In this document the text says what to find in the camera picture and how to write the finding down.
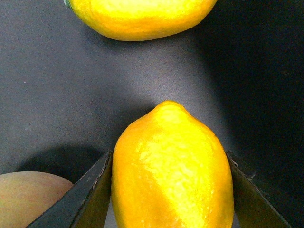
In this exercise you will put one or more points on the pale peach fruit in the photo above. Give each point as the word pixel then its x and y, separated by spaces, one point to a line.
pixel 26 195

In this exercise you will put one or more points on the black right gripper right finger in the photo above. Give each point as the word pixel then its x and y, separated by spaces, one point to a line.
pixel 252 208

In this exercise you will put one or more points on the yellow lemon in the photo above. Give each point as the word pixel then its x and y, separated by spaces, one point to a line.
pixel 170 171

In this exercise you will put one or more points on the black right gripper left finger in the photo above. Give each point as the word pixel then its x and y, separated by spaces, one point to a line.
pixel 86 204

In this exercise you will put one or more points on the yellow lemon right edge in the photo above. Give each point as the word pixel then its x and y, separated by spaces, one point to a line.
pixel 140 20

